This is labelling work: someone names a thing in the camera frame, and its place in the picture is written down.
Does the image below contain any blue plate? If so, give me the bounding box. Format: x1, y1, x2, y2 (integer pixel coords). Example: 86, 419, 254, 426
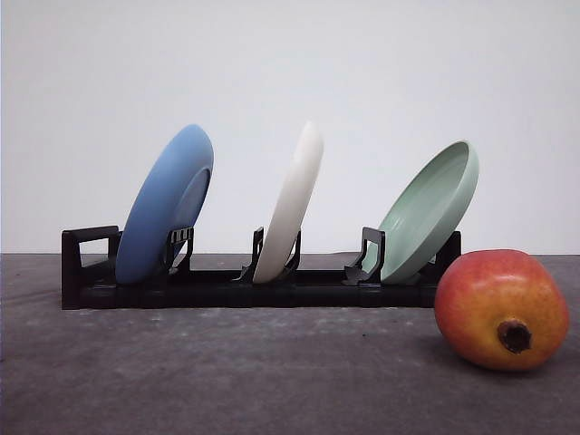
115, 124, 215, 285

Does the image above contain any black plastic dish rack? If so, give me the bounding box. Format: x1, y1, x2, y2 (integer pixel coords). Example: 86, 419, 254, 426
62, 226, 462, 311

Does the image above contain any light green plate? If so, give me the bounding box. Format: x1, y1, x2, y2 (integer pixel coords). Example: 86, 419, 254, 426
363, 140, 479, 282

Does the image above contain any white plate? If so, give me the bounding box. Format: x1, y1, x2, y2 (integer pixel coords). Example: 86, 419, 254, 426
254, 121, 324, 284

